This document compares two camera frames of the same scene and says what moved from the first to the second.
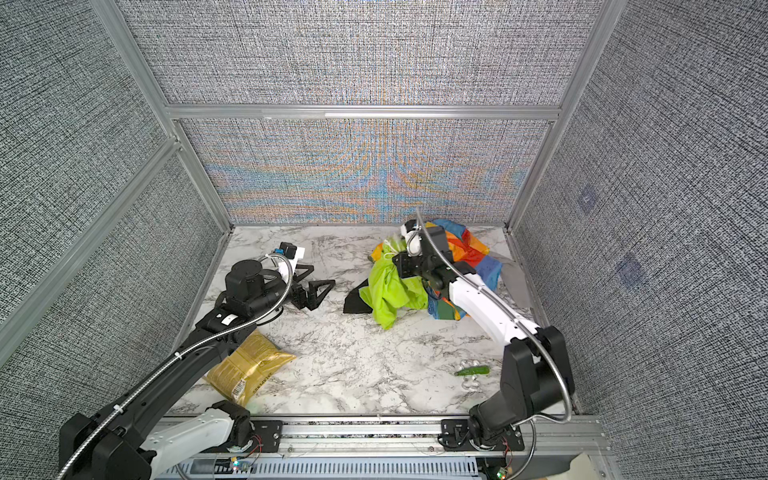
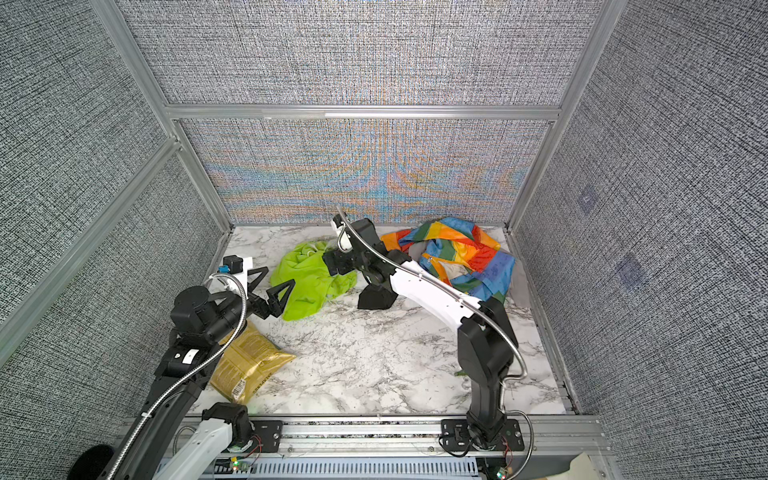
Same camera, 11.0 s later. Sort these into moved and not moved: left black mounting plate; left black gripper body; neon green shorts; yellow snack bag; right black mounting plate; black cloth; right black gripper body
Moved: left black gripper body; right black gripper body; black cloth; neon green shorts
Not moved: left black mounting plate; right black mounting plate; yellow snack bag
